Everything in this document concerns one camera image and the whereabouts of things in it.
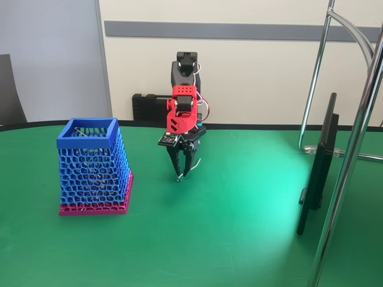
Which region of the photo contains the small gripper camera board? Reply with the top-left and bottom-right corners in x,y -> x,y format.
157,133 -> 181,148

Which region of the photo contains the green table cloth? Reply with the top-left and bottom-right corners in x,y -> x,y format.
0,119 -> 383,287

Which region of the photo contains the dark chair backrest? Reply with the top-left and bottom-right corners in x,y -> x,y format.
0,54 -> 28,126

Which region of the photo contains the black plastic tool case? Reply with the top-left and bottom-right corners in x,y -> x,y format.
132,93 -> 174,122

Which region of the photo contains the chrome tube stand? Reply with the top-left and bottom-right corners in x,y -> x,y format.
297,0 -> 383,287

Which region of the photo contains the grey wall rail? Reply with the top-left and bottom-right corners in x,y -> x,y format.
104,20 -> 374,42

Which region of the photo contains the black monitor on stand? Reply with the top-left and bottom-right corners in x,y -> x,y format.
296,92 -> 341,237

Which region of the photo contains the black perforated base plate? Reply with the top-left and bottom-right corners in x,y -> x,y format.
191,124 -> 208,139

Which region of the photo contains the clear plastic clip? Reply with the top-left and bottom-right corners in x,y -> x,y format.
303,145 -> 342,158

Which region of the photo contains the blue and magenta mesh basket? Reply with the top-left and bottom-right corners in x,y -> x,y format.
56,118 -> 135,216

